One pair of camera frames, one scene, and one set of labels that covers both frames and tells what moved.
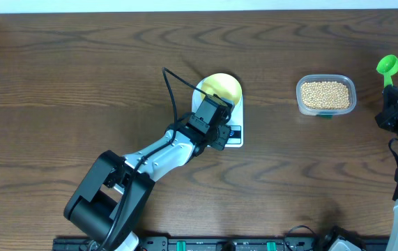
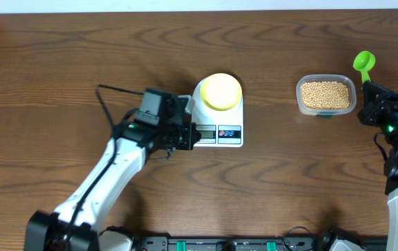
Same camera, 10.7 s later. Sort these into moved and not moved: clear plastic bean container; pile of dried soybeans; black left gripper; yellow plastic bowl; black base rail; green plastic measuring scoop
Moved: green plastic measuring scoop; black left gripper
Not moved: black base rail; yellow plastic bowl; clear plastic bean container; pile of dried soybeans
